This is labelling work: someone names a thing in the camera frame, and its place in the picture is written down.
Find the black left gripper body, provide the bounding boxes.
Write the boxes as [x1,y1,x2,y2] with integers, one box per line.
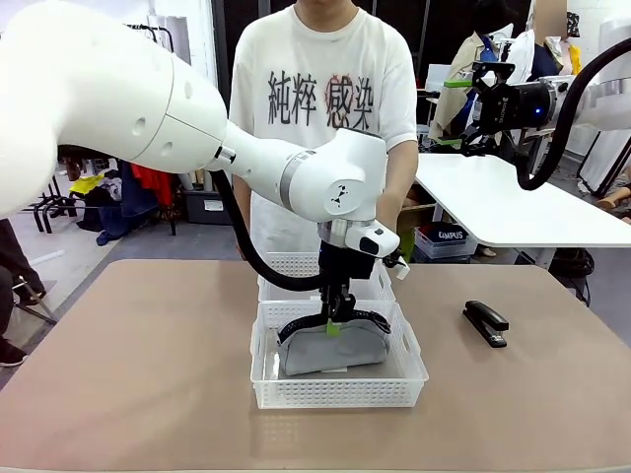
[318,241,374,298]

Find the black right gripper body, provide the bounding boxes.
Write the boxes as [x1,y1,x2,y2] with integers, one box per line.
[480,81,554,132]

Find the grey zippered pencil case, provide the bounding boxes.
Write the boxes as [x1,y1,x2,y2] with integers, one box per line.
[275,307,391,378]

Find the black stapler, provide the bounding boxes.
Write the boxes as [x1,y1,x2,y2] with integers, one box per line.
[461,299,511,349]

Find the person's right forearm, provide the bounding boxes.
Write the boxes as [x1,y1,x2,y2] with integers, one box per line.
[231,171,253,261]

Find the beige coat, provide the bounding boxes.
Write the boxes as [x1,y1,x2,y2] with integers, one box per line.
[428,32,494,143]

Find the white hanging garment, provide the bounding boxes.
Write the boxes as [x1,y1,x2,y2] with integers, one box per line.
[505,29,537,84]

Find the white perforated plastic basket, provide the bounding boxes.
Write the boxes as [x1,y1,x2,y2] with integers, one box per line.
[249,300,430,410]
[256,250,398,303]

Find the white table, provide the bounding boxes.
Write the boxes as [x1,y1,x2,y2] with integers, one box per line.
[413,153,631,270]

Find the brown cardboard box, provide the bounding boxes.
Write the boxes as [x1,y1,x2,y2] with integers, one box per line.
[399,201,438,247]

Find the white storage crate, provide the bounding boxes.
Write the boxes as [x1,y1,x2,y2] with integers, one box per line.
[413,224,479,260]

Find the grey storage box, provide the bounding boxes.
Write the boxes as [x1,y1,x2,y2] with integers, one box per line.
[184,189,233,226]

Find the black bag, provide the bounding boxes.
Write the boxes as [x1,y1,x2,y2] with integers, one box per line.
[549,247,593,306]

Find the black metal clothes rack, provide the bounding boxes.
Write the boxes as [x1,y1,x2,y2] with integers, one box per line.
[32,23,179,236]

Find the person in white t-shirt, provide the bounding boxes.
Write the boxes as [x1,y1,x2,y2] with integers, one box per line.
[229,4,419,255]

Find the red hanging garment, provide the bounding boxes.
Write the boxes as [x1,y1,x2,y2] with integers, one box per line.
[128,165,175,208]

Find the black shoe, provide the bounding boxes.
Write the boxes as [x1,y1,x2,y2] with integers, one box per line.
[0,339,29,367]

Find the seated person's dark trousers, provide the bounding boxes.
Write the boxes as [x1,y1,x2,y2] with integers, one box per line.
[0,219,48,341]

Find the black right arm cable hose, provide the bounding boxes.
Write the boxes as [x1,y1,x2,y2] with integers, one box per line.
[516,46,631,192]

